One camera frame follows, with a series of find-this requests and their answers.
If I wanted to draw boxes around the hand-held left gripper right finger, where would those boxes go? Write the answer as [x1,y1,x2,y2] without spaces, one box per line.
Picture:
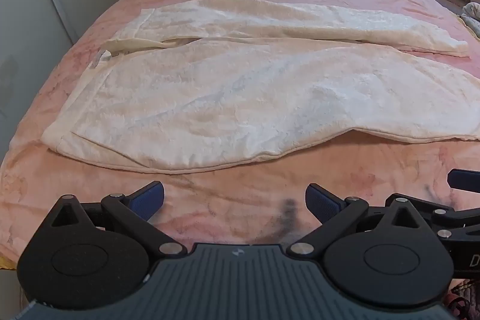
[286,183,427,257]

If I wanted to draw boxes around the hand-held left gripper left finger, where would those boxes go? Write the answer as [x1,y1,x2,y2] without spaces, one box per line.
[49,181,188,262]

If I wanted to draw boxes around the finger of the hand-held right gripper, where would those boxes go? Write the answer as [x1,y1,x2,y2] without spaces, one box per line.
[385,193,480,231]
[447,169,480,190]

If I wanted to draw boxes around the cream fleece pants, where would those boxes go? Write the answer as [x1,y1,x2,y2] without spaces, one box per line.
[40,0,480,171]

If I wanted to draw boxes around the pink fleece blanket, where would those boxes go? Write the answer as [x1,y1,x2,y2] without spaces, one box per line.
[0,0,480,270]

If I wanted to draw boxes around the light patterned cloth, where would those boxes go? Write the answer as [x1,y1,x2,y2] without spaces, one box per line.
[458,1,480,40]

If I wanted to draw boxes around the pale green wardrobe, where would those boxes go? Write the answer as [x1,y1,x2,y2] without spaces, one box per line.
[0,0,136,171]

